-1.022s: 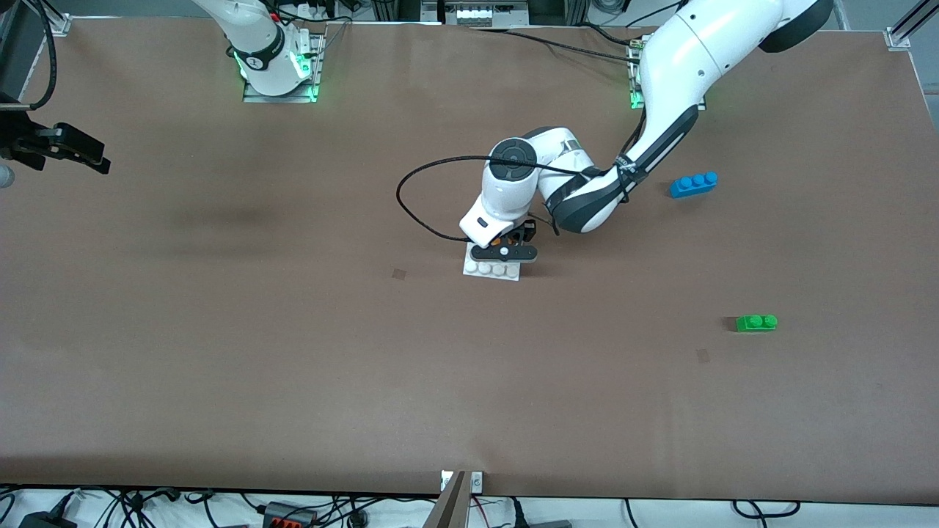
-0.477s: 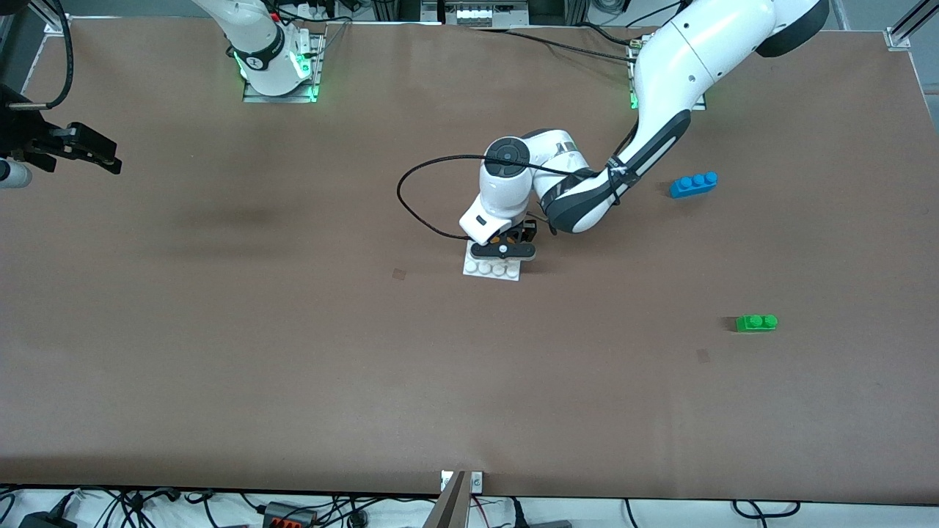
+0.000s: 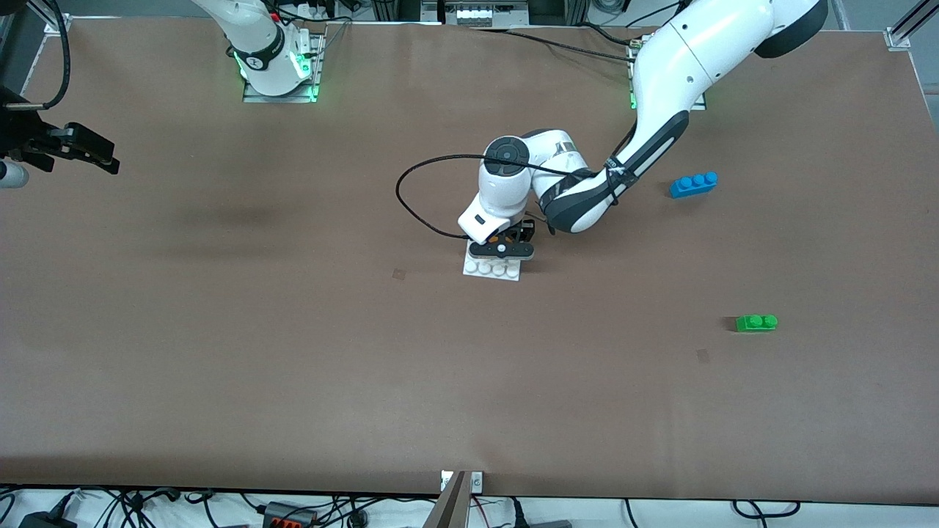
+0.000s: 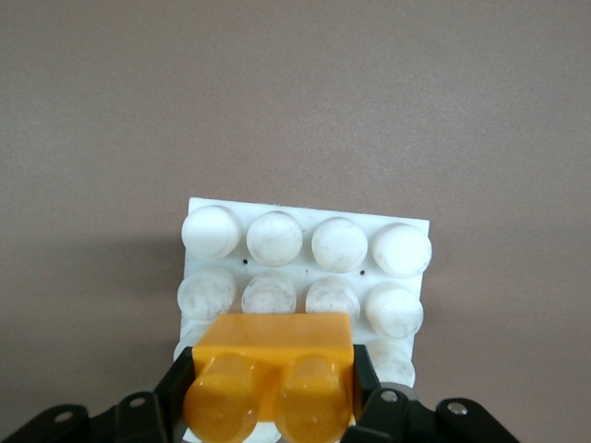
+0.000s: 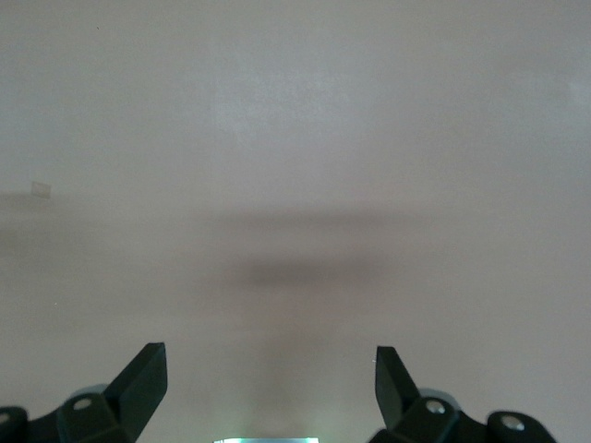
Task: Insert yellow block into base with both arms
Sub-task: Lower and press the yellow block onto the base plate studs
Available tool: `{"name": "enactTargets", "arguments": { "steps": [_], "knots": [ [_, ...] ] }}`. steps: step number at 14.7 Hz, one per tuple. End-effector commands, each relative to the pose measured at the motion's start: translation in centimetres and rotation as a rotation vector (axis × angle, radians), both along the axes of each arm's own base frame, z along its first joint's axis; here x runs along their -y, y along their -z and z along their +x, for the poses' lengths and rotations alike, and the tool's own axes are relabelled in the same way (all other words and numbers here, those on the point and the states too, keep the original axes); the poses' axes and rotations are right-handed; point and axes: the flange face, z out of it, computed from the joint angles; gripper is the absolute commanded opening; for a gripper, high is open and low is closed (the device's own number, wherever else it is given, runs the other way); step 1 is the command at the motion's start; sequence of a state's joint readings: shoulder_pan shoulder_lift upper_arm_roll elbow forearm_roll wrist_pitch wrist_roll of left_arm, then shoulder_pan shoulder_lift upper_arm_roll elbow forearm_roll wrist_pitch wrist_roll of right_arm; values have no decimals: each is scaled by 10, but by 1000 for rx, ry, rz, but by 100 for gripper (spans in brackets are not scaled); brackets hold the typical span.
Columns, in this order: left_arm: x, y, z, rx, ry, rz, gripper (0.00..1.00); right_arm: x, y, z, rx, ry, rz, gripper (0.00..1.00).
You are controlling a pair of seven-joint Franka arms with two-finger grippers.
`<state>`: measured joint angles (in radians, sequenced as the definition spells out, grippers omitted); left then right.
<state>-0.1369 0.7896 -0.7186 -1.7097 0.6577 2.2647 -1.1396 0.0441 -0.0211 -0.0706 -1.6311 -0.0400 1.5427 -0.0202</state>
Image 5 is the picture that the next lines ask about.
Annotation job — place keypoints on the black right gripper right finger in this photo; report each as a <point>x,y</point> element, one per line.
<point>401,406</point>

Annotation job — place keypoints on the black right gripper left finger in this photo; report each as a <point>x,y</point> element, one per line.
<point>136,392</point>

